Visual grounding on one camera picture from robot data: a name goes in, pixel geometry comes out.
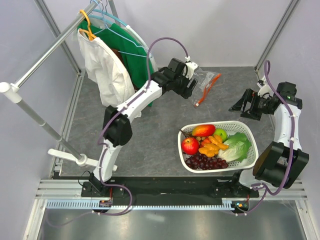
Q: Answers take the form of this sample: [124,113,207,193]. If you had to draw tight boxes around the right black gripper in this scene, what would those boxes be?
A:
[229,88,273,121]

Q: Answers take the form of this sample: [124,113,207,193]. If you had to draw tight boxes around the clear zip top bag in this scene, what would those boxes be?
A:
[189,68,221,108]

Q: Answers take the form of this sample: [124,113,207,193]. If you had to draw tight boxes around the red yellow mango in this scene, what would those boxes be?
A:
[191,124,216,137]

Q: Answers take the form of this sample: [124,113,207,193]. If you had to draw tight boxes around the brown longan cluster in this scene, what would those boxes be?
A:
[180,130,206,142]

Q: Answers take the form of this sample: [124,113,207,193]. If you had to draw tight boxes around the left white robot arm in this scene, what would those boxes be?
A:
[89,57,199,197]

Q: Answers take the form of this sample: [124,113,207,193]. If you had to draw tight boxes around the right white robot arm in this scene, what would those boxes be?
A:
[229,82,309,189]

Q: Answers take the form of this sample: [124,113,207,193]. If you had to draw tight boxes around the white plastic basket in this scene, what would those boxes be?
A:
[178,121,259,174]

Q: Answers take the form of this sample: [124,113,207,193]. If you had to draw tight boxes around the green apple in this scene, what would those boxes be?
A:
[214,128,228,143]

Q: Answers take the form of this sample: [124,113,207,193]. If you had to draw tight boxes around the green lettuce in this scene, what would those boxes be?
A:
[217,132,252,163]

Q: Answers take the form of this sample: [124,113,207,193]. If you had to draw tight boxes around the yellow ginger root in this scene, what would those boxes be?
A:
[198,134,229,158]

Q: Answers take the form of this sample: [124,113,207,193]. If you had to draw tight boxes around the green shirt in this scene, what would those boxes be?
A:
[77,21,154,90]

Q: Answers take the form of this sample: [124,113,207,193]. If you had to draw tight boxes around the red apple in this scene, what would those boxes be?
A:
[181,137,200,155]

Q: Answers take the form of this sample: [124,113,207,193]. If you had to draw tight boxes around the brown garment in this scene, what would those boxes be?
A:
[111,48,124,63]

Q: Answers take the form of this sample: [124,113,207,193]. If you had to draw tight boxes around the white shirt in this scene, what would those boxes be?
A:
[77,28,135,107]

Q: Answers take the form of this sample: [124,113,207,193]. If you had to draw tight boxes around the purple grape bunch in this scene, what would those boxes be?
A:
[184,153,229,171]

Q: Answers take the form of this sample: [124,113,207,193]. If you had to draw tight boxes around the orange hanger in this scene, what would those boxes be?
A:
[79,9,97,42]

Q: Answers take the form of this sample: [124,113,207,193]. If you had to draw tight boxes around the metal clothes rack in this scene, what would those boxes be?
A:
[0,0,118,173]

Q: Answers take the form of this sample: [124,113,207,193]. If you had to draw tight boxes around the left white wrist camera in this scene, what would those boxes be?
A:
[184,56,199,79]

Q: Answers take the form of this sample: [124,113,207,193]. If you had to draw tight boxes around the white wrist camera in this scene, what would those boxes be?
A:
[184,56,199,79]
[257,80,272,98]

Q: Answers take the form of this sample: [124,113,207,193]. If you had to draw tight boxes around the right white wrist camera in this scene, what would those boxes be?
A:
[257,80,272,98]

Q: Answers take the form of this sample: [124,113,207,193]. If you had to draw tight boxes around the grey cable duct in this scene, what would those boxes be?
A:
[46,199,234,211]

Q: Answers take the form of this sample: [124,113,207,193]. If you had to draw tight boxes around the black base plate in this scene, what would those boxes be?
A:
[81,176,259,205]

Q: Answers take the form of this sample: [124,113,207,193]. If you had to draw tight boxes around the blue wire hanger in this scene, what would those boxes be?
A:
[89,0,153,58]

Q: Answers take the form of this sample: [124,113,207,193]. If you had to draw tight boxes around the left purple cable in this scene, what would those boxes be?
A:
[44,37,190,228]

